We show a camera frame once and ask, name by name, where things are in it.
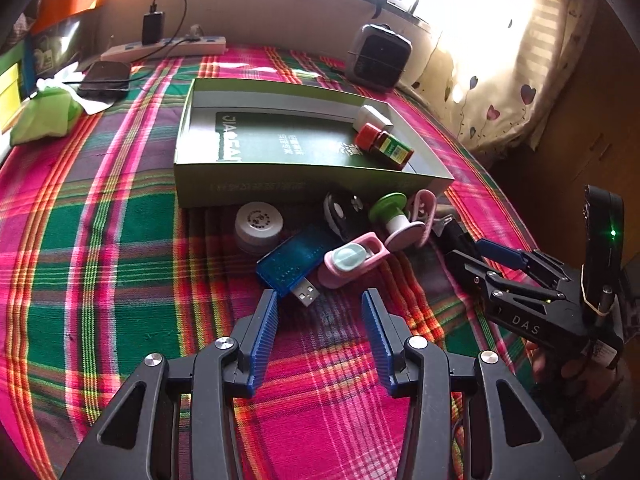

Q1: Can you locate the blue translucent usb device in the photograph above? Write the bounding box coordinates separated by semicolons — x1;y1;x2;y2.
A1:
256;225;337;307

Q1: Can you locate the white round cap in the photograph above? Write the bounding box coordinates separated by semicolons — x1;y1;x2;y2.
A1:
234;201;285;255

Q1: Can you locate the person's right hand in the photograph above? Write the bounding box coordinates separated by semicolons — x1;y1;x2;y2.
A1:
527;345;621;401

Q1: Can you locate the black round gadget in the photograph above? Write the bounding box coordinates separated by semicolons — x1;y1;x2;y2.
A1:
322;191;368;241

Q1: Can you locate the red capped spice bottle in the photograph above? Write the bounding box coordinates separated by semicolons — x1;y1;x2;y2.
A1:
354;123;415;170

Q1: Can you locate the black charger cable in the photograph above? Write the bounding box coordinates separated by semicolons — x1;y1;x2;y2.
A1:
150;0;188;43

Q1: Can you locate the small black object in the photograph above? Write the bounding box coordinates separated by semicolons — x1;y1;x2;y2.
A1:
432;214;478;261

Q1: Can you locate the white charger adapter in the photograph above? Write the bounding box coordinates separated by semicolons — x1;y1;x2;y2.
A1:
352;105;393;133

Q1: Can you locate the white power strip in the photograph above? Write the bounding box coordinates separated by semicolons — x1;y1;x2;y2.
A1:
100;35;227;63

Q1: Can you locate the black charger plug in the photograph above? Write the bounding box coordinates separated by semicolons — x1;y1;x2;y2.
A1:
141;11;166;46

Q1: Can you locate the yellow green cardboard box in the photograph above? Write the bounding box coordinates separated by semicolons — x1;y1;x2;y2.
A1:
0;42;31;133

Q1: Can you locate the pink clip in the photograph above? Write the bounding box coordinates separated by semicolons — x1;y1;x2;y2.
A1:
406;189;438;246

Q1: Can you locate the black hanging strap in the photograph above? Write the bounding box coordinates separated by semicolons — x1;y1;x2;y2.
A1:
370;0;403;21

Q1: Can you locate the pink case with pale disc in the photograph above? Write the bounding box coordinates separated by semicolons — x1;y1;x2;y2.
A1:
324;232;388;290

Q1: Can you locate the plaid blanket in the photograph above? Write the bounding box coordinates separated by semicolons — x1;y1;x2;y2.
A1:
0;45;546;480

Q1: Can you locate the grey space heater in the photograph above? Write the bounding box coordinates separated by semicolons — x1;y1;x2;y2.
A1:
346;24;413;92

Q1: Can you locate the white paper sheet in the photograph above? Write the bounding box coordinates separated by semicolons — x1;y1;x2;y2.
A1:
37;60;131;116

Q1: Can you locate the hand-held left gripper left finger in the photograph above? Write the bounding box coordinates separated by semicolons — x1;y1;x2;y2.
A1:
62;289;281;480

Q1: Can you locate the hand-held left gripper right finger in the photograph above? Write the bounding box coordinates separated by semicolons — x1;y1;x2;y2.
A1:
361;287;583;480

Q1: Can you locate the green cloth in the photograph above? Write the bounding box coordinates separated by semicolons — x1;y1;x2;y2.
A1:
10;80;81;147

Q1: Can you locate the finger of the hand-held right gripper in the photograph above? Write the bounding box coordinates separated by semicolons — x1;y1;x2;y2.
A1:
475;238;573;286
445;247;568;311

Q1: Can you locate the cream patterned curtain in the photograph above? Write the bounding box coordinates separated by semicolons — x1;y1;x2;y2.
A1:
415;0;601;156

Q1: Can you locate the black power bank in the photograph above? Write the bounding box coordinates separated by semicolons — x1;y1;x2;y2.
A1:
77;61;132;93

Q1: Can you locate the green and white spool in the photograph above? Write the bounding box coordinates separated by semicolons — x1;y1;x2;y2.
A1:
369;194;430;251

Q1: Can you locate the orange box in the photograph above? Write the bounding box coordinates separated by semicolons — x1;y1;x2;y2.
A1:
37;0;108;23

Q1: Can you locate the clear plastic storage box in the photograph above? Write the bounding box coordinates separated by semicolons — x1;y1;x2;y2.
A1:
30;15;101;78

